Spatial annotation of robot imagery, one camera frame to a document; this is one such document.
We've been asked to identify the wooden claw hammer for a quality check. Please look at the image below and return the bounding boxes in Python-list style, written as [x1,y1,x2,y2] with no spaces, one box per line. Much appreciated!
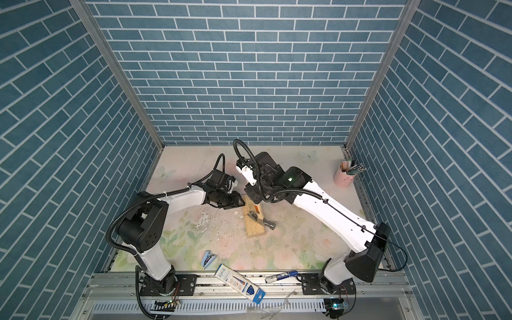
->
[248,203,276,230]

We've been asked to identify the blue stapler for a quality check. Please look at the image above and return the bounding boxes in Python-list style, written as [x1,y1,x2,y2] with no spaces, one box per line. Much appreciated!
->
[201,250,217,269]

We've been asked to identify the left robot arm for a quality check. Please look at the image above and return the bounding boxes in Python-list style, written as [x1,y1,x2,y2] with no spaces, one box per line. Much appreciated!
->
[105,154,245,281]

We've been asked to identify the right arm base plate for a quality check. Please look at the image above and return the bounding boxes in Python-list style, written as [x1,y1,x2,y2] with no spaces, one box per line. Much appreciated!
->
[296,273,356,295]

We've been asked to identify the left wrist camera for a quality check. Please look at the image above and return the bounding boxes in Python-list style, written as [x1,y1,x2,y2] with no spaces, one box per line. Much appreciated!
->
[225,176,238,193]

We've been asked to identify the clear plastic wrapper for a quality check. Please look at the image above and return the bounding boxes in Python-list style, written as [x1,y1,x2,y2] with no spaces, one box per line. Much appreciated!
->
[255,290,297,319]

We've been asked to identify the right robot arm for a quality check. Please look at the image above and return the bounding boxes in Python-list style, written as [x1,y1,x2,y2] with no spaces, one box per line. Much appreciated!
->
[233,139,392,288]

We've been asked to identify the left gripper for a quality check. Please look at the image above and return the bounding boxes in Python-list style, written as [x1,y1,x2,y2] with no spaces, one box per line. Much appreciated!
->
[215,189,247,209]

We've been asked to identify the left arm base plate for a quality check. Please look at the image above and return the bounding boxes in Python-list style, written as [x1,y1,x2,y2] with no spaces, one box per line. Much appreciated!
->
[139,273,198,297]

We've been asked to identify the blue white marker pen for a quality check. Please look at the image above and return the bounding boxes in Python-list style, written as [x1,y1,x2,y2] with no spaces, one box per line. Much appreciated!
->
[265,270,298,283]

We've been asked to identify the wooden plank with nails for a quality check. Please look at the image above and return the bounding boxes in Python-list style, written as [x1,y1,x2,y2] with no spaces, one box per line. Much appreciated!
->
[242,195,265,238]

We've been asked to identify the pink cup with tools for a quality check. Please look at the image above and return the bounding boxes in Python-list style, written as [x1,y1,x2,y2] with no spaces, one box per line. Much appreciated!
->
[333,159,367,188]

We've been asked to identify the white blue toothpaste box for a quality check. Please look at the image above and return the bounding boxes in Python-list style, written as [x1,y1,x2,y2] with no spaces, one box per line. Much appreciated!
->
[214,264,265,305]

